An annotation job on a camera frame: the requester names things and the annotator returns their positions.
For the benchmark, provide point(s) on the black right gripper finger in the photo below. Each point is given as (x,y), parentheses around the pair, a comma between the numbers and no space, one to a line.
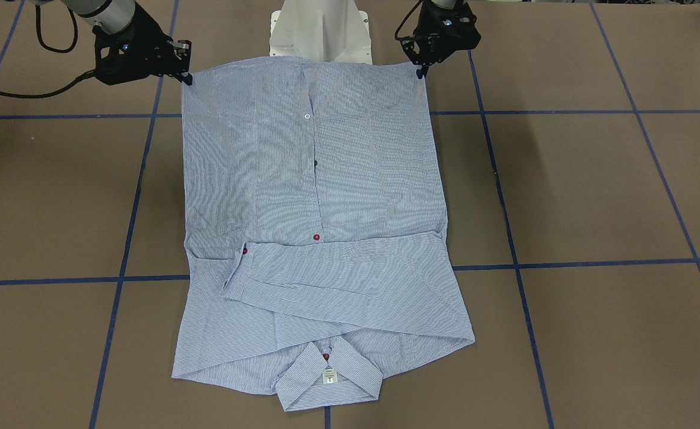
(182,51)
(184,77)

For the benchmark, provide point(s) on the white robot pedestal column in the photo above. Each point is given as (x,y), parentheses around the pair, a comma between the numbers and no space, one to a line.
(324,31)

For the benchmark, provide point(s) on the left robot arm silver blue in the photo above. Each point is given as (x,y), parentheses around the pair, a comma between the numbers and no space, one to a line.
(442,28)

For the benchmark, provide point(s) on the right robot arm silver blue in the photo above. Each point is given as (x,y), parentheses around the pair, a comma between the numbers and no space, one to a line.
(113,16)

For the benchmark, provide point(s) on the light blue striped shirt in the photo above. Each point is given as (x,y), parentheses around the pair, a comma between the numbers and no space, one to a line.
(315,232)

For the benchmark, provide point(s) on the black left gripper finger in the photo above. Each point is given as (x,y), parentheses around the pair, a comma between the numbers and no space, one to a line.
(422,71)

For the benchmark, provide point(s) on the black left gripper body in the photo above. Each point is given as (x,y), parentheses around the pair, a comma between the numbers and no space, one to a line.
(425,31)

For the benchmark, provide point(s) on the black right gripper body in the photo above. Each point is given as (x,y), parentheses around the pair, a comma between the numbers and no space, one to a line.
(145,37)

